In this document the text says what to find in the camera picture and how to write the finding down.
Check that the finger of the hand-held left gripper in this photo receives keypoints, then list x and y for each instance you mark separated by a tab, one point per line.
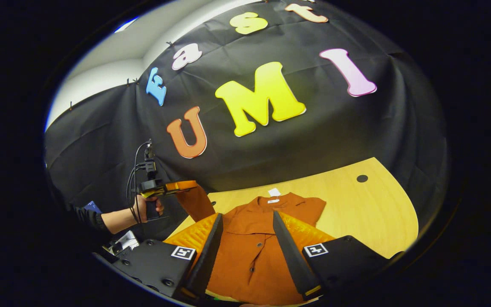
179	187

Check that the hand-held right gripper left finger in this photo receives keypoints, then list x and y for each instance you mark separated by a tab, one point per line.
207	264

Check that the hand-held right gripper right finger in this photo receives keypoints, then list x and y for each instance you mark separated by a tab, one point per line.
292	260

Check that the orange button-up shirt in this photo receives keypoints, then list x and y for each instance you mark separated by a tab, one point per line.
249	256

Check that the small blue object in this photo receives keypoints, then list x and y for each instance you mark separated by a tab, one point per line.
93	207

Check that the white and black object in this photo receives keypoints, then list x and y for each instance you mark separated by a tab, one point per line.
122	244

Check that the black table grommet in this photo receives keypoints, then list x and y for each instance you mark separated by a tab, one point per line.
362	178

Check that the black backdrop cloth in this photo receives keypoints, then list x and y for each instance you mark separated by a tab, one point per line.
313	140

